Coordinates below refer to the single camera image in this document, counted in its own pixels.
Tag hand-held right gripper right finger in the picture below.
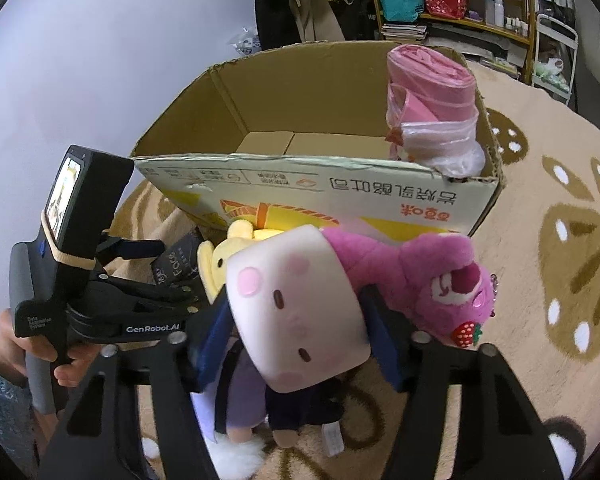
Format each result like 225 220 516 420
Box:
360 287 568 480

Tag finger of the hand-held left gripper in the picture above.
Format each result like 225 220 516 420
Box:
100 232 156 263
125 280 203 318

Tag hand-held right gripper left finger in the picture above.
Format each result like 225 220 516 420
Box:
37 292 241 480

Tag black printed cloth item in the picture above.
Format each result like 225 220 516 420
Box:
151 234 202 287

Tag purple dress doll plush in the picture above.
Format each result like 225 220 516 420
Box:
187 335 346 478

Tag yellow plush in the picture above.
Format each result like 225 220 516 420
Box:
196 219 281 306

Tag pink bear plush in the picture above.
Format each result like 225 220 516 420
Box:
320 227 498 348

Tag white and pink roll plush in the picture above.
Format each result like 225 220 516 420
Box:
225 225 371 395

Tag cardboard box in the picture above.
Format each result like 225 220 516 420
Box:
130 42 505 241

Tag person's left forearm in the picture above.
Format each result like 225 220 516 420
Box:
0 335 48 467

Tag person's left hand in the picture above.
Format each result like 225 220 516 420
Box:
0 307 103 388

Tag beige butterfly patterned blanket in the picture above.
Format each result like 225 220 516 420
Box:
100 60 600 480

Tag clear plastic bag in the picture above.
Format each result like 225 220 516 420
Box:
228 30 263 57

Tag black hanging clothes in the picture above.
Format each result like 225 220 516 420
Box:
252 0 301 51

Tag beige hanging garment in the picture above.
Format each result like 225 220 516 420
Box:
287 0 348 43

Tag pile of papers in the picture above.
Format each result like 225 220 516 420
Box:
430 35 522 77

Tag stack of books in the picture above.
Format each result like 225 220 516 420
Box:
380 22 428 42

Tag wooden shelf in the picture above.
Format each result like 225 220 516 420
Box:
365 0 538 47

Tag white trolley cart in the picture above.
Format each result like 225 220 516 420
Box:
530 12 580 106

